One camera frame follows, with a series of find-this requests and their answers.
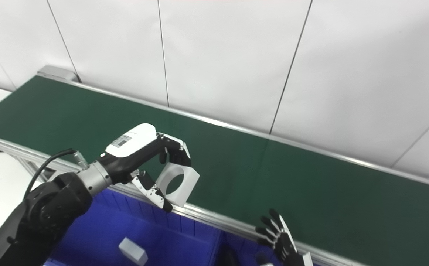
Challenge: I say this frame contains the black cylinder part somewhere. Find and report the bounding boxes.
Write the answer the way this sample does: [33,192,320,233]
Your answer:
[220,247,239,266]

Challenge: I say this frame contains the blue plastic bin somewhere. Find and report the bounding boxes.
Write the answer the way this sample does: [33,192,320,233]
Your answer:
[44,188,224,266]
[216,229,318,266]

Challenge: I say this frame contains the green conveyor belt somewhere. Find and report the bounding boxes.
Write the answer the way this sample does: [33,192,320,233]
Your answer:
[0,66,429,266]
[0,76,429,266]

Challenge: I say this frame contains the white square part with hole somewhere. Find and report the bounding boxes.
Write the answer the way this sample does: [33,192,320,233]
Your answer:
[155,163,200,207]

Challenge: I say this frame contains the small white block part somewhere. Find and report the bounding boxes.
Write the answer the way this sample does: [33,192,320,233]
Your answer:
[119,237,149,266]

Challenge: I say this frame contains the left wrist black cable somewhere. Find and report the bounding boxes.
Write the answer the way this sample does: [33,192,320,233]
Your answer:
[23,149,89,202]

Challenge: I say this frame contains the grey conveyor end housing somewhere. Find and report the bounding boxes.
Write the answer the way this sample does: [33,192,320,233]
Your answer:
[37,66,81,82]

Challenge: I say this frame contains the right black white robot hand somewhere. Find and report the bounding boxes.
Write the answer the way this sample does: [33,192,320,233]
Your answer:
[255,209,314,266]

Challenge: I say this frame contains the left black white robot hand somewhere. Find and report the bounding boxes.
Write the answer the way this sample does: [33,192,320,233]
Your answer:
[98,123,193,214]

